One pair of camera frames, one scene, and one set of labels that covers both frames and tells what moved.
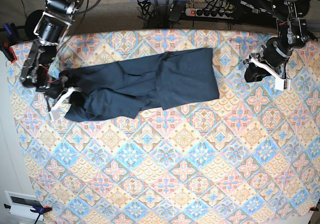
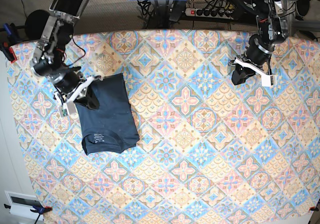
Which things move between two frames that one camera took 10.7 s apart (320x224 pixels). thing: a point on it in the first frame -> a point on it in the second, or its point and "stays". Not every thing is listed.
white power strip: (209, 13) stays
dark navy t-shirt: (119, 90) -> (106, 121)
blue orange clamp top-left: (9, 38) stays
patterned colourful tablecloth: (251, 156) stays
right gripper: (271, 60) -> (257, 54)
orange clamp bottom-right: (313, 208) stays
